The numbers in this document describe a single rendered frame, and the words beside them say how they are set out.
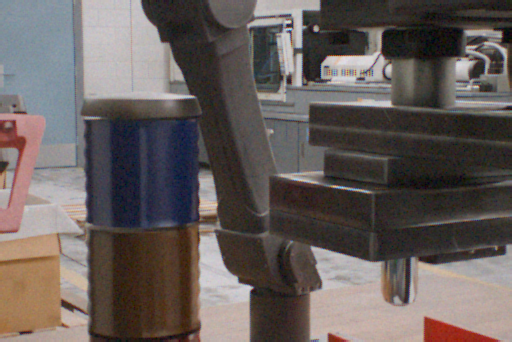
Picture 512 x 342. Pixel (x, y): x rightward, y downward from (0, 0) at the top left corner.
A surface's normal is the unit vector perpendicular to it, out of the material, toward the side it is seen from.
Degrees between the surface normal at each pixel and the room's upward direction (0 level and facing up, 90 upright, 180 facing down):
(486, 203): 90
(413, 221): 90
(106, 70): 90
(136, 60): 90
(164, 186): 76
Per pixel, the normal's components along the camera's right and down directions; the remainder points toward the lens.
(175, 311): 0.57, -0.16
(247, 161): 0.68, 0.10
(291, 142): -0.88, 0.05
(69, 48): 0.47, 0.09
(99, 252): -0.62, 0.33
